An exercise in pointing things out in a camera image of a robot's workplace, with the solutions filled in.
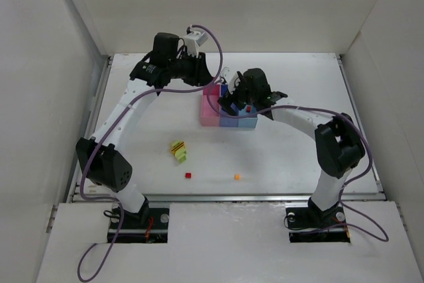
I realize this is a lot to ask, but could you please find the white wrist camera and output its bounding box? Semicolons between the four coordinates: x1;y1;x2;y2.
182;26;208;58
218;67;241;97

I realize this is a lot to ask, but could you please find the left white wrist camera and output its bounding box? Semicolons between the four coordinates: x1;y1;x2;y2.
182;26;208;58

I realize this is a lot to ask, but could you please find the aluminium front rail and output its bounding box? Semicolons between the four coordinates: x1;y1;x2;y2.
71;192;387;203

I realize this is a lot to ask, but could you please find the dark blue container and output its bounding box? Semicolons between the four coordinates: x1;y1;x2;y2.
219;84;239;128

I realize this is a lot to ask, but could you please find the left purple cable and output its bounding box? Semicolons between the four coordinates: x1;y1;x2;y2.
76;24;223;282

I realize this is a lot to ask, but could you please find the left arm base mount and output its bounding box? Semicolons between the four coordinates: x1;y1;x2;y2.
115;207;170;244

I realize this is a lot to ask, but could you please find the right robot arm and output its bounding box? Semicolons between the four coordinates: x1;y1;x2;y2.
218;68;365;227

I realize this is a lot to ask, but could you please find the pink container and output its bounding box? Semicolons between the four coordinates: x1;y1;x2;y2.
199;85;221;127

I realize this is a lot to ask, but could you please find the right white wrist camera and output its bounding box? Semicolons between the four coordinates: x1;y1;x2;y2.
218;67;241;97

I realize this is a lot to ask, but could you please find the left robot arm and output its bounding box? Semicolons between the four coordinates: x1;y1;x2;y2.
76;30;213;219

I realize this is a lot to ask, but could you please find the green yellow lego stack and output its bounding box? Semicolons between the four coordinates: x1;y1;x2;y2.
170;141;187;164

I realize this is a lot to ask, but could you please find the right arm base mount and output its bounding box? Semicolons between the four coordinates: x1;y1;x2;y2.
284;207;350;243

